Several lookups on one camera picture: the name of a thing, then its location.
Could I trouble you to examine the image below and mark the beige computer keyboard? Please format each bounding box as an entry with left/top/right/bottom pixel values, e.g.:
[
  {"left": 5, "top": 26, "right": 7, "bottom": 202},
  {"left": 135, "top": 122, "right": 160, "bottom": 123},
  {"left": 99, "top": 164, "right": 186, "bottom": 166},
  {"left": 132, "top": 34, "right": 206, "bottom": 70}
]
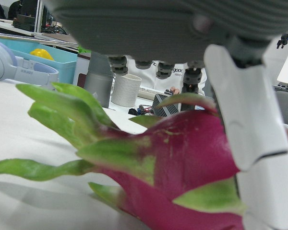
[{"left": 138, "top": 87, "right": 173, "bottom": 100}]

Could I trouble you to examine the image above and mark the white ribbed cup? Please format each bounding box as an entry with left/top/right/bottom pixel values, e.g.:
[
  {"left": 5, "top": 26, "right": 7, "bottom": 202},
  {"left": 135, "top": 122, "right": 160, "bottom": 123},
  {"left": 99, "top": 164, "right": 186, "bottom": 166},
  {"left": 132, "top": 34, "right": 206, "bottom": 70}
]
[{"left": 110, "top": 73, "right": 142, "bottom": 108}]

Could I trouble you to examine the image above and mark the yellow rounded object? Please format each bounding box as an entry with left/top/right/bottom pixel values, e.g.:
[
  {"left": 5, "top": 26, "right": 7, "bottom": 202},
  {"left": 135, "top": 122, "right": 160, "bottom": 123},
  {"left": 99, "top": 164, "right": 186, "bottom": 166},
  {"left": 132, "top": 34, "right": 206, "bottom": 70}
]
[{"left": 30, "top": 48, "right": 55, "bottom": 61}]

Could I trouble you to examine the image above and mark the grey metal thermos bottle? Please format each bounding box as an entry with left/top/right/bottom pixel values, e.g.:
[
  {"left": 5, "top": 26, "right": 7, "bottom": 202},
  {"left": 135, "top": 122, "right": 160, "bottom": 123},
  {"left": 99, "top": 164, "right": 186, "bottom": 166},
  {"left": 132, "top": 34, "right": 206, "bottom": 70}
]
[{"left": 83, "top": 51, "right": 115, "bottom": 109}]

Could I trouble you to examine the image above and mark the white lavender device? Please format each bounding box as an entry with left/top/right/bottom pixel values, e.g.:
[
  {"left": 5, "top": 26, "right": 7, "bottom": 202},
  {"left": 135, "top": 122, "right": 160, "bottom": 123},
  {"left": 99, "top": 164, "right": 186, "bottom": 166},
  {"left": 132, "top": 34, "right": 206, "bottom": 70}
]
[{"left": 0, "top": 39, "right": 60, "bottom": 85}]

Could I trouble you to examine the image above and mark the left robot dexterous hand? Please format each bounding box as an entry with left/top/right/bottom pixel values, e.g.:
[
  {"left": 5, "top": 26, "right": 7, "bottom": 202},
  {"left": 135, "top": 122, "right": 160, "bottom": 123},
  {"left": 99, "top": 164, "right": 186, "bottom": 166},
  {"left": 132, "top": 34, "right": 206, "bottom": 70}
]
[{"left": 44, "top": 0, "right": 288, "bottom": 230}]

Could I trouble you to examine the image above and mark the black equipment box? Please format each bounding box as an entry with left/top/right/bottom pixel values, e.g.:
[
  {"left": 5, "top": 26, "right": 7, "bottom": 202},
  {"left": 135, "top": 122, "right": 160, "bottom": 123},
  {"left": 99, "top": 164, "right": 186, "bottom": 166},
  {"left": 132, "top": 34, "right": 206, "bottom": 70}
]
[{"left": 13, "top": 13, "right": 36, "bottom": 32}]

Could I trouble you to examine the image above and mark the red blue wire bundle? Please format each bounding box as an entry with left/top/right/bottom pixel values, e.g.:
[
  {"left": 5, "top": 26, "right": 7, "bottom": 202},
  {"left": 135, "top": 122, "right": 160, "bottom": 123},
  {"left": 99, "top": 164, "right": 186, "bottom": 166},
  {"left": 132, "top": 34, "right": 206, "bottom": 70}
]
[{"left": 128, "top": 104, "right": 156, "bottom": 117}]

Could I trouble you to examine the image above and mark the teal plastic storage bin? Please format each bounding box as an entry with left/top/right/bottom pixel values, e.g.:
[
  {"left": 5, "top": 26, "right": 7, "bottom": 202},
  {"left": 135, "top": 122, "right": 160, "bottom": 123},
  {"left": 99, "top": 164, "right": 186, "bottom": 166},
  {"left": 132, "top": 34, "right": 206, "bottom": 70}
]
[{"left": 0, "top": 35, "right": 78, "bottom": 85}]

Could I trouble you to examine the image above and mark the small black gripper device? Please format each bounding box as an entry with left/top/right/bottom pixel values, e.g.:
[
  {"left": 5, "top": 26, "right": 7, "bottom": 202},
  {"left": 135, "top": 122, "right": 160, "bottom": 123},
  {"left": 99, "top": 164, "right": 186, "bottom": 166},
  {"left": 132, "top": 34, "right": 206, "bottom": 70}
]
[{"left": 276, "top": 31, "right": 288, "bottom": 50}]

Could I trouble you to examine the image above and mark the grey finned mini computer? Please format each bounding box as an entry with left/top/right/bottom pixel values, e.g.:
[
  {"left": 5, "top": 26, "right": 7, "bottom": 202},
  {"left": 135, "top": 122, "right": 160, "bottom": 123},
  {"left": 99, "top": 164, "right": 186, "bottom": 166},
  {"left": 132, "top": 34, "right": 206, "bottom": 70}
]
[{"left": 152, "top": 93, "right": 182, "bottom": 118}]

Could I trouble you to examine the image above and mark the pink green dragon fruit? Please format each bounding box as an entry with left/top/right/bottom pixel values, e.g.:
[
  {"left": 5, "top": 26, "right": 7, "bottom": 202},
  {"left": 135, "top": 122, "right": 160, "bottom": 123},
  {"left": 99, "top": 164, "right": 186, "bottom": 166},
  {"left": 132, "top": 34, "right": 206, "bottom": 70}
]
[{"left": 0, "top": 82, "right": 247, "bottom": 230}]

